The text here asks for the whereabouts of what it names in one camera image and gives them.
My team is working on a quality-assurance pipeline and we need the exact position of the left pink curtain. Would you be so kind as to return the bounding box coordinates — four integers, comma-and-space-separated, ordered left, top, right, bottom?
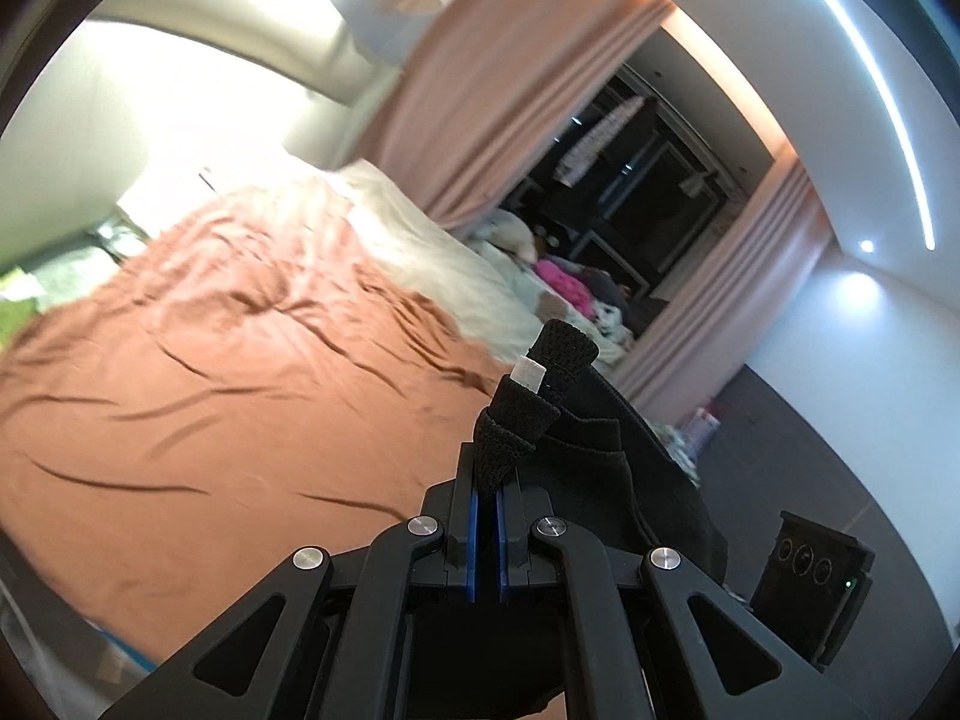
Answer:
355, 0, 675, 231

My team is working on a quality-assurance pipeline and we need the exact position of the white bedside nightstand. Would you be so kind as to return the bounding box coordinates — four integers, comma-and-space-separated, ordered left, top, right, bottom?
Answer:
649, 421, 701, 488

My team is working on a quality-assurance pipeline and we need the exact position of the right pink curtain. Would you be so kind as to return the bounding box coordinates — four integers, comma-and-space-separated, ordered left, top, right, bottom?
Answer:
612, 149, 833, 424

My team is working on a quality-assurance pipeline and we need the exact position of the cream padded headboard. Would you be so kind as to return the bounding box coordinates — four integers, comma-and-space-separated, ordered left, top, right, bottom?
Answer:
94, 153, 324, 260

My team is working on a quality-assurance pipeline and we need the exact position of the brown bed blanket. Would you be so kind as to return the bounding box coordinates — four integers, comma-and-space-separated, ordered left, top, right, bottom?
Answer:
2, 187, 503, 661

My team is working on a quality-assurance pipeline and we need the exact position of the pink white striped bag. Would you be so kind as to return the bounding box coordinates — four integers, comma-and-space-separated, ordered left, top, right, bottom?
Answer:
686, 398, 724, 442

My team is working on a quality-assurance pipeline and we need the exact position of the pink curtain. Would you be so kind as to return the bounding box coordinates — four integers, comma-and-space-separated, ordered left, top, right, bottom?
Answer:
612, 149, 833, 424
355, 0, 675, 231

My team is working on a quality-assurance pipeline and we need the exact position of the black sleeveless shirt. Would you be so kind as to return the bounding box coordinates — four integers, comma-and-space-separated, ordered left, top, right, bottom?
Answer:
473, 320, 729, 583

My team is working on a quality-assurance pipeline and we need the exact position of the black and white plush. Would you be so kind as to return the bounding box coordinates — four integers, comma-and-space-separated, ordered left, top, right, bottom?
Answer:
594, 301, 633, 346

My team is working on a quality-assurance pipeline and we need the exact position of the pink cloth on bed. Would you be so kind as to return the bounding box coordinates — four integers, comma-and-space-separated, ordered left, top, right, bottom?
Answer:
534, 259, 596, 320

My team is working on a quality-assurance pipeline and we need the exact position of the white plush toy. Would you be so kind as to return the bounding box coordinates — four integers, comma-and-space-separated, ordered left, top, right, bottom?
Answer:
469, 208, 539, 263

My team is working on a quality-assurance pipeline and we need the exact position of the green tissue pack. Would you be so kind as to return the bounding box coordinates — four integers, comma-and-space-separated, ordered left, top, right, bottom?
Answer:
0, 268, 49, 348

